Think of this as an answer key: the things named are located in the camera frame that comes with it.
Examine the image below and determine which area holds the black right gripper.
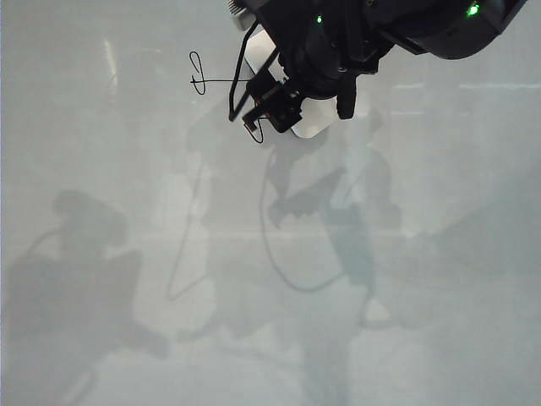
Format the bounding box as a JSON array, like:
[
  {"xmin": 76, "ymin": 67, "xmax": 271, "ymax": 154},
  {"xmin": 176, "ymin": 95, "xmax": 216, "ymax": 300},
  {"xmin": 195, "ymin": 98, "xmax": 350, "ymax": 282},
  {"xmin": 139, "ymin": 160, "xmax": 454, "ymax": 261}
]
[{"xmin": 242, "ymin": 0, "xmax": 399, "ymax": 134}]

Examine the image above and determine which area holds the white whiteboard eraser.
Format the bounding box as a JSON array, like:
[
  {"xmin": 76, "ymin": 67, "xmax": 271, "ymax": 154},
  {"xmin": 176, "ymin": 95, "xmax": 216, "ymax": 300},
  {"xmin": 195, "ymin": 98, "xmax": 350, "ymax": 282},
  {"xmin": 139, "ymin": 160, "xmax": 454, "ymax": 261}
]
[{"xmin": 246, "ymin": 32, "xmax": 340, "ymax": 140}]

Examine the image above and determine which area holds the white glass whiteboard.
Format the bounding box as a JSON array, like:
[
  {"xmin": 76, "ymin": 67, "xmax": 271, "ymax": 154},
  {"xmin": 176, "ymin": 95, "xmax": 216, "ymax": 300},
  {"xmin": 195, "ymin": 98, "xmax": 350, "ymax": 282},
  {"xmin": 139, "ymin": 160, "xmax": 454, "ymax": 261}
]
[{"xmin": 3, "ymin": 0, "xmax": 541, "ymax": 406}]

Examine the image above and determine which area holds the black marker scribble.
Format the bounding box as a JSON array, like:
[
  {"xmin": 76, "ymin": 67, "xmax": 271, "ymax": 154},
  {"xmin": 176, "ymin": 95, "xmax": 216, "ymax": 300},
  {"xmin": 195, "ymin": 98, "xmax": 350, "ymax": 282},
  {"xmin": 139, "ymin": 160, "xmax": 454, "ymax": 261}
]
[{"xmin": 189, "ymin": 51, "xmax": 265, "ymax": 144}]

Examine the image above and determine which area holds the black wrist camera with heatsink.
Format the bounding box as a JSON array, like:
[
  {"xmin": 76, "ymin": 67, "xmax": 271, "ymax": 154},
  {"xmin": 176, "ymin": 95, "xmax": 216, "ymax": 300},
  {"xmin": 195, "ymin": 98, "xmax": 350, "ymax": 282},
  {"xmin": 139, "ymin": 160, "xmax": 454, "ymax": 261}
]
[{"xmin": 227, "ymin": 0, "xmax": 265, "ymax": 31}]

